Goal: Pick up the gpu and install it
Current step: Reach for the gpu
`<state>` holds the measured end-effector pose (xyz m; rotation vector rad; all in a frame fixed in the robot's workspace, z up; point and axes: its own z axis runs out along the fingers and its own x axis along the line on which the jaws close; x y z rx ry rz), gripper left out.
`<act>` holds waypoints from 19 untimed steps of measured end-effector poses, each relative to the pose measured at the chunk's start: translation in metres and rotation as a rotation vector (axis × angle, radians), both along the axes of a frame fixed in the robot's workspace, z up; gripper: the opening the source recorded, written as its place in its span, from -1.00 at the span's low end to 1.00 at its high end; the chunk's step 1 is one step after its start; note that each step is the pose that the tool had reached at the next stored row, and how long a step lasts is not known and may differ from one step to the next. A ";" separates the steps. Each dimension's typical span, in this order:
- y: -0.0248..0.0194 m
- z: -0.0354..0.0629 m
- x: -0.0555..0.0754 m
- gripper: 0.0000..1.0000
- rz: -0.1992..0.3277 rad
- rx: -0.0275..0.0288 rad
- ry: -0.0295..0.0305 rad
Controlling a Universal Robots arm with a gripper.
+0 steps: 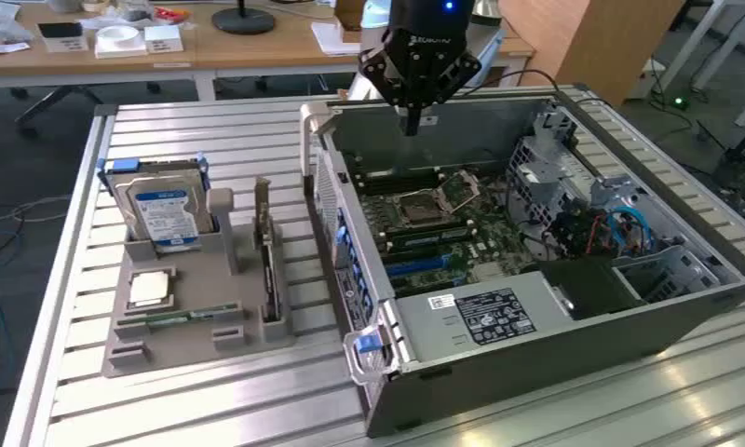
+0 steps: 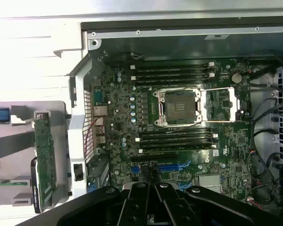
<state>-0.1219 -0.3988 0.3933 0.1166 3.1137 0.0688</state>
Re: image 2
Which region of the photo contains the RAM slot with white clips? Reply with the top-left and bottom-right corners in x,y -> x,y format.
129,61 -> 215,70
129,73 -> 215,81
134,134 -> 219,142

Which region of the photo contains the silver chipset heatsink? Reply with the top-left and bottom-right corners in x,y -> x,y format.
198,174 -> 221,193

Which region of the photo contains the blue expansion slot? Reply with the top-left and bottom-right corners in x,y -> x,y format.
131,161 -> 192,172

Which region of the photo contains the long black expansion slot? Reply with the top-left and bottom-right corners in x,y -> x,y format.
131,154 -> 177,162

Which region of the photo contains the metal socket cover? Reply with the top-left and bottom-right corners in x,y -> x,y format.
200,87 -> 241,123

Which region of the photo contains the grey open PC case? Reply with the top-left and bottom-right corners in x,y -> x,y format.
52,14 -> 283,226

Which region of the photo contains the grey parts rack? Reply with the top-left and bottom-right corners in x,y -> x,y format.
0,101 -> 73,208

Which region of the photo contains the metal CPU socket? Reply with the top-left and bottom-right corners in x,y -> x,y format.
153,88 -> 202,128

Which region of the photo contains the green motherboard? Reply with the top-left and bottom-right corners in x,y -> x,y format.
91,58 -> 253,203

